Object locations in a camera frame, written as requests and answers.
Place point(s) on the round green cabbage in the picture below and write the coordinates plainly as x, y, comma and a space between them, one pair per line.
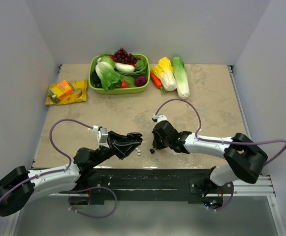
106, 59

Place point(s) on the green lettuce head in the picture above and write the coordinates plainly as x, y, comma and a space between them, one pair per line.
110, 79

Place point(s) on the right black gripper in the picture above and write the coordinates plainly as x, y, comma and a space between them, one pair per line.
157, 145

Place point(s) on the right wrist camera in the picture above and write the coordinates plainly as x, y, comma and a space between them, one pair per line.
158, 118

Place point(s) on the green plastic basket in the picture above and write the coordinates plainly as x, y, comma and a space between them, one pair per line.
132, 89

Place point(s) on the orange carrot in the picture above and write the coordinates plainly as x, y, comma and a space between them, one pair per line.
157, 82

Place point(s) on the red strawberry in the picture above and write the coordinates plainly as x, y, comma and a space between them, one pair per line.
123, 84

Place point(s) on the green leafy vegetable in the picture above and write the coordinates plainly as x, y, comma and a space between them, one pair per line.
140, 69

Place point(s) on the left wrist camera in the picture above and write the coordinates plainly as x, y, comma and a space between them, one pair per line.
101, 135

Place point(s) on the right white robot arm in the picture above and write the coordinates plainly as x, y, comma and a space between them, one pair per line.
245, 160

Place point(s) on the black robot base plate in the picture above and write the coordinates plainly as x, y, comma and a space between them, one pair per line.
183, 185

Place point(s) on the white radish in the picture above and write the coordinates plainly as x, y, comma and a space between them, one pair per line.
126, 68

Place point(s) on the yellow snack bag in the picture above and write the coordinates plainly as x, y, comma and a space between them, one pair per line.
80, 94

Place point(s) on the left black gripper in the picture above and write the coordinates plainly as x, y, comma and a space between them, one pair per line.
121, 145

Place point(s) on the yellow napa cabbage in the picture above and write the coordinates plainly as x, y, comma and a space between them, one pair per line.
164, 71

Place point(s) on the red grape bunch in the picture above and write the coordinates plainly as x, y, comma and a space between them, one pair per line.
122, 56

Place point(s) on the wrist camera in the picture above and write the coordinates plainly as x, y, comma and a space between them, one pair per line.
158, 118
101, 135

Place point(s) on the orange juice carton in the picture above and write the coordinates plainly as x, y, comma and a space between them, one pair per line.
61, 90

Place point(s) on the green napa cabbage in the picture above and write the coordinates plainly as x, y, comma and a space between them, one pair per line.
181, 78

